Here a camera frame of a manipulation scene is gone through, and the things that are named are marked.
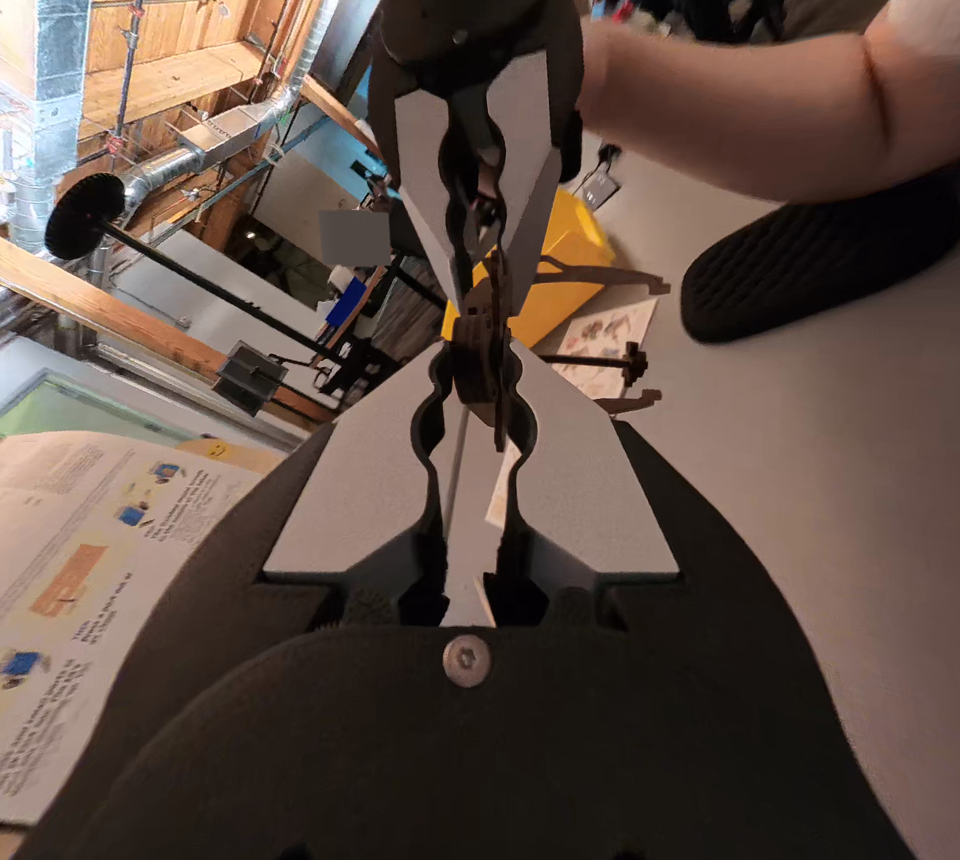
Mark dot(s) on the metal ventilation duct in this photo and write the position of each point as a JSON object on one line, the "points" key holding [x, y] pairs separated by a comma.
{"points": [[64, 50]]}

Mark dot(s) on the black disc on pole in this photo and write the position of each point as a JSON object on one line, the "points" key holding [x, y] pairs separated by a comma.
{"points": [[84, 215]]}

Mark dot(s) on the grey hanging box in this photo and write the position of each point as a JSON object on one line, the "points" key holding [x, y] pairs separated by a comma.
{"points": [[251, 376]]}

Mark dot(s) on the person's right forearm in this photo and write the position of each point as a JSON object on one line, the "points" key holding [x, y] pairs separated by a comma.
{"points": [[750, 110]]}

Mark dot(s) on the wooden gear model assembly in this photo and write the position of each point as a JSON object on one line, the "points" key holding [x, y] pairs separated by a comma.
{"points": [[476, 350]]}

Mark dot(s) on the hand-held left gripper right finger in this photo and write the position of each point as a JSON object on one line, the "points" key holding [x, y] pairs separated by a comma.
{"points": [[592, 500]]}

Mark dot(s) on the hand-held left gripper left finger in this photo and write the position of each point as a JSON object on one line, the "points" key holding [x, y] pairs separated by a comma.
{"points": [[352, 500]]}

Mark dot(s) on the printed task sheet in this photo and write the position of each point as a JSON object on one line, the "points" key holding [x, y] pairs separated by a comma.
{"points": [[90, 575]]}

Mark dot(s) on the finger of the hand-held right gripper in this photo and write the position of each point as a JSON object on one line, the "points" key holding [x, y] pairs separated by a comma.
{"points": [[420, 162], [529, 162]]}

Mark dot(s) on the yellow plastic bin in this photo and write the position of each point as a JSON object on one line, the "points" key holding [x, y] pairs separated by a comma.
{"points": [[570, 237]]}

